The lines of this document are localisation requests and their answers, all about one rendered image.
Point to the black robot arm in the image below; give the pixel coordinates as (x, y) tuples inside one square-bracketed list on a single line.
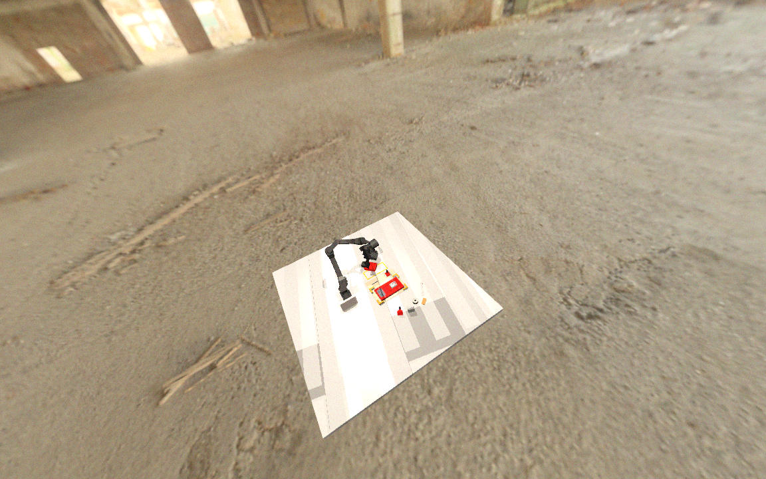
[(342, 281)]

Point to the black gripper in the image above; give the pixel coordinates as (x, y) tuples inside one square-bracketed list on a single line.
[(366, 263)]

